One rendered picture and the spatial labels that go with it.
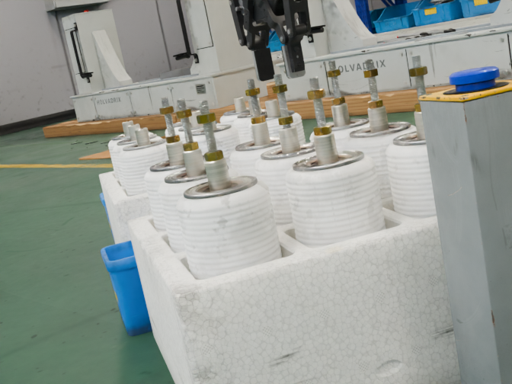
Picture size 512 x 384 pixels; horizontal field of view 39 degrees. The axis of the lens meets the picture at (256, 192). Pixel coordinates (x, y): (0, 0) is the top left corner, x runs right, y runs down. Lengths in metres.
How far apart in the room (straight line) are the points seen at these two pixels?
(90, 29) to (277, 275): 4.60
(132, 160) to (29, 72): 6.20
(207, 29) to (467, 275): 3.46
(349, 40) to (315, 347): 2.82
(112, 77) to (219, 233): 4.44
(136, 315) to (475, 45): 2.05
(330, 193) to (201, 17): 3.36
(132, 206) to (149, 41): 6.95
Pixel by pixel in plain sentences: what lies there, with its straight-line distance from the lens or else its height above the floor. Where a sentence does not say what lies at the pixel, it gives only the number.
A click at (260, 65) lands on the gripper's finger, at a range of 0.89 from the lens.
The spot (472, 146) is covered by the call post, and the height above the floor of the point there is 0.27.
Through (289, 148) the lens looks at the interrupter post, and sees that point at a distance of 0.87.
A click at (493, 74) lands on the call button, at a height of 0.32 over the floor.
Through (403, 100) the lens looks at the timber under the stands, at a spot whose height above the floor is 0.05.
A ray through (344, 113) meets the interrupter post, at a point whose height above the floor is 0.27.
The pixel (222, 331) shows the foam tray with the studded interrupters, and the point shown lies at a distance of 0.69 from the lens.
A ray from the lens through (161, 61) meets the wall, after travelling 8.17.
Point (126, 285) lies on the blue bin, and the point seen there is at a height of 0.08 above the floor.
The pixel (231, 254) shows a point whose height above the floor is 0.19.
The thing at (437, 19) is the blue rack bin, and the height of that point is 0.28.
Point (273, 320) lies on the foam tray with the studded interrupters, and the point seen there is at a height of 0.13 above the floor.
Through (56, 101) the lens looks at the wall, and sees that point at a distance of 7.50.
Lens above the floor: 0.39
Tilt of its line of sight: 11 degrees down
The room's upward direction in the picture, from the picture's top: 11 degrees counter-clockwise
